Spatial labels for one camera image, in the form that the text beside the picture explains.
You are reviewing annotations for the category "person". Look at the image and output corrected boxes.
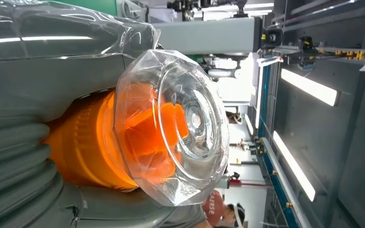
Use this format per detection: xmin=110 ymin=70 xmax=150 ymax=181
xmin=166 ymin=203 xmax=247 ymax=228

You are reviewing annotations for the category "blue metal rail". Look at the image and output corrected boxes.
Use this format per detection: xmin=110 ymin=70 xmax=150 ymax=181
xmin=257 ymin=63 xmax=299 ymax=228

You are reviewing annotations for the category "orange juice bottle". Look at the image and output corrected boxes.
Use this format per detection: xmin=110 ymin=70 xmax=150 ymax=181
xmin=42 ymin=48 xmax=231 ymax=209

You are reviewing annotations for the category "red lettered round object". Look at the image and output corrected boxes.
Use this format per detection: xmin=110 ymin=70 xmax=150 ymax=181
xmin=201 ymin=190 xmax=225 ymax=228

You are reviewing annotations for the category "black mounted camera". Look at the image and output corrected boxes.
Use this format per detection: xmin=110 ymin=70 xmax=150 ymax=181
xmin=261 ymin=27 xmax=284 ymax=48

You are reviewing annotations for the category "green table mat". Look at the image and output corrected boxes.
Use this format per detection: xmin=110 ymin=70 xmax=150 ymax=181
xmin=55 ymin=0 xmax=118 ymax=16

